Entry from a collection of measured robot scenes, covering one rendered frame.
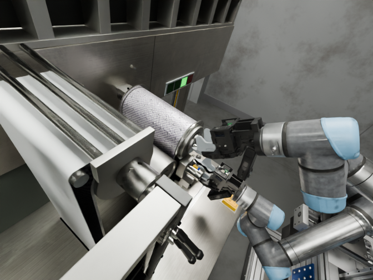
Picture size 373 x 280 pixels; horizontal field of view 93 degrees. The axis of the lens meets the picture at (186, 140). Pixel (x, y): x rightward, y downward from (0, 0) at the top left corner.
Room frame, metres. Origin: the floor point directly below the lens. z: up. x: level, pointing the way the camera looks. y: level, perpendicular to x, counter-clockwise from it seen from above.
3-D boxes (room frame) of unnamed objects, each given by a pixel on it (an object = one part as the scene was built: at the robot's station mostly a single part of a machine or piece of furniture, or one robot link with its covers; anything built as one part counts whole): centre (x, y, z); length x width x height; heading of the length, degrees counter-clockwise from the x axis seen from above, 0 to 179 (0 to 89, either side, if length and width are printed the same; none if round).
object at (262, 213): (0.34, -0.33, 1.11); 0.11 x 0.08 x 0.09; 67
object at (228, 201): (0.47, -0.29, 0.91); 0.07 x 0.07 x 0.02; 67
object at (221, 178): (0.41, -0.19, 1.12); 0.12 x 0.08 x 0.09; 67
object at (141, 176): (0.18, 0.06, 1.34); 0.06 x 0.06 x 0.06; 67
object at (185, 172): (0.37, -0.04, 1.05); 0.06 x 0.05 x 0.31; 67
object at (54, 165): (0.18, 0.26, 1.17); 0.34 x 0.05 x 0.54; 67
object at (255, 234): (0.33, -0.34, 1.01); 0.11 x 0.08 x 0.11; 31
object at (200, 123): (0.42, -0.01, 1.25); 0.15 x 0.01 x 0.15; 157
